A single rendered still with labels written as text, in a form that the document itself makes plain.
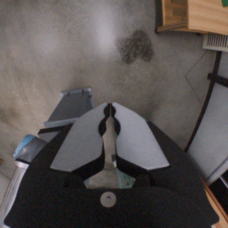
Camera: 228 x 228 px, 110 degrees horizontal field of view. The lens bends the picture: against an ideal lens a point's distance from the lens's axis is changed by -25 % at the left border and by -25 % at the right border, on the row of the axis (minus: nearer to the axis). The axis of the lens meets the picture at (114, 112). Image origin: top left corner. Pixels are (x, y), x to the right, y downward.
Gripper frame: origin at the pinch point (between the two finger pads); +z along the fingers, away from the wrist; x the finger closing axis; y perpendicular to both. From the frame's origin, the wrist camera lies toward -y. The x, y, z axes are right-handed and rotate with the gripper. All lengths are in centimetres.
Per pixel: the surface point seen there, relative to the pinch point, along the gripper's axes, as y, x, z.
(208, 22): -29, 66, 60
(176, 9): -45, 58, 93
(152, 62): 7, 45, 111
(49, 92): 33, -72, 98
